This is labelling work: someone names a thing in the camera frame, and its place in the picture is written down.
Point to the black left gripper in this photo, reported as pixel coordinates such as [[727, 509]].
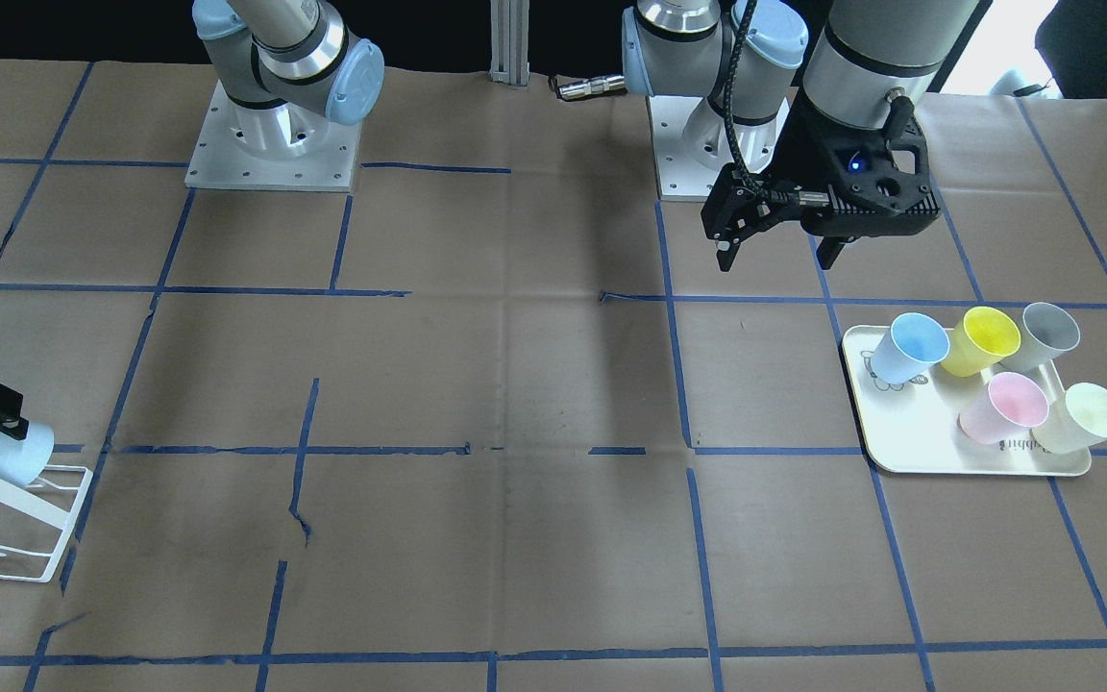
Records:
[[811, 146]]

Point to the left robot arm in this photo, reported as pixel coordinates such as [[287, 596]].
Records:
[[748, 59]]

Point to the blue cup on tray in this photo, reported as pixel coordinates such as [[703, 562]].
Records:
[[914, 342]]

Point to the yellow cup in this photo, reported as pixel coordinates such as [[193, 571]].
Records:
[[983, 337]]

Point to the grey cup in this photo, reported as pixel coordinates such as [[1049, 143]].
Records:
[[1047, 332]]

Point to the pink cup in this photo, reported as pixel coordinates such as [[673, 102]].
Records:
[[1009, 405]]

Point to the pale green cup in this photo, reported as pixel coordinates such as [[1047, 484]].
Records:
[[1076, 421]]

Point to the cream plastic tray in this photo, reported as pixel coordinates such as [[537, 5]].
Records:
[[913, 427]]

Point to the silver metal connector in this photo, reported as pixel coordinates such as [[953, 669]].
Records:
[[586, 89]]

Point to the white wire cup rack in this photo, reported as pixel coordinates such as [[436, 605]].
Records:
[[37, 522]]

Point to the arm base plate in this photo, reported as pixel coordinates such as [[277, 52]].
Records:
[[285, 148], [689, 145]]

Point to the aluminium frame post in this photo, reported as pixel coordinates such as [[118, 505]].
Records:
[[509, 29]]

